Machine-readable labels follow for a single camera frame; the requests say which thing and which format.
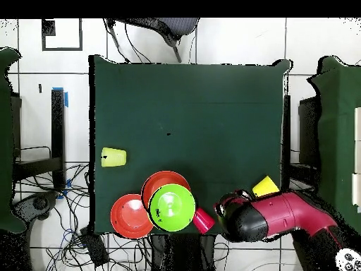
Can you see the large green bowl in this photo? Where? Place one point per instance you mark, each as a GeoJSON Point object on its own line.
{"type": "Point", "coordinates": [172, 207]}

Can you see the translucent yellow cup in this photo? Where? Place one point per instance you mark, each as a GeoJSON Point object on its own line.
{"type": "Point", "coordinates": [114, 157]}

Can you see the blue tape strip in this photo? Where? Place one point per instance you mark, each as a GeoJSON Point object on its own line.
{"type": "Point", "coordinates": [67, 185]}
{"type": "Point", "coordinates": [66, 100]}

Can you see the opaque yellow cup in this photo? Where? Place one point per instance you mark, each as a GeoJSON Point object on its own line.
{"type": "Point", "coordinates": [265, 186]}

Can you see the grey office chair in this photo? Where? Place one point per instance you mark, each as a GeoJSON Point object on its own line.
{"type": "Point", "coordinates": [175, 25]}

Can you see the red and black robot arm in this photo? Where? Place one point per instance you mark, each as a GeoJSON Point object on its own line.
{"type": "Point", "coordinates": [282, 214]}

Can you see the red cup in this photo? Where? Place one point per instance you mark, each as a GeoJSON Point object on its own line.
{"type": "Point", "coordinates": [203, 221]}

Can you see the green table cloth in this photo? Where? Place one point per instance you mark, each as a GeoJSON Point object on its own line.
{"type": "Point", "coordinates": [338, 141]}
{"type": "Point", "coordinates": [5, 141]}

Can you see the dark green tablecloth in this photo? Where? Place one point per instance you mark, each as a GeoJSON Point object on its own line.
{"type": "Point", "coordinates": [169, 113]}

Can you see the orange bowl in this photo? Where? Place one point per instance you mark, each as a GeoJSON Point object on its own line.
{"type": "Point", "coordinates": [158, 180]}
{"type": "Point", "coordinates": [128, 217]}

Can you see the black square frame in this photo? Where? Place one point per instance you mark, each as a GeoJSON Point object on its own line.
{"type": "Point", "coordinates": [48, 28]}

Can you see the small black floor marker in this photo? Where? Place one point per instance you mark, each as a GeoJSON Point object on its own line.
{"type": "Point", "coordinates": [40, 88]}

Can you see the black chair base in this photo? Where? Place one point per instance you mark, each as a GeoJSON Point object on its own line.
{"type": "Point", "coordinates": [36, 204]}

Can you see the black power strip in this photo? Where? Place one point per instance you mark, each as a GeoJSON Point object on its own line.
{"type": "Point", "coordinates": [94, 248]}

